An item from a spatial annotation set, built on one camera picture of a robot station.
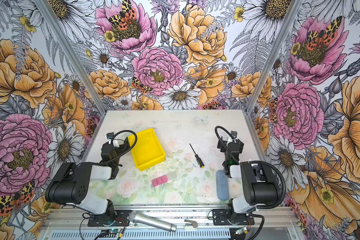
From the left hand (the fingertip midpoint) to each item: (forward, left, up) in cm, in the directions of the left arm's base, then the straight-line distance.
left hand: (120, 142), depth 94 cm
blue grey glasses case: (-25, -60, -6) cm, 65 cm away
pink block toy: (-21, -25, -7) cm, 34 cm away
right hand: (-1, -67, +1) cm, 67 cm away
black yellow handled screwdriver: (-12, -49, -6) cm, 50 cm away
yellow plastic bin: (-2, -15, -8) cm, 18 cm away
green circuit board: (-44, -5, -8) cm, 45 cm away
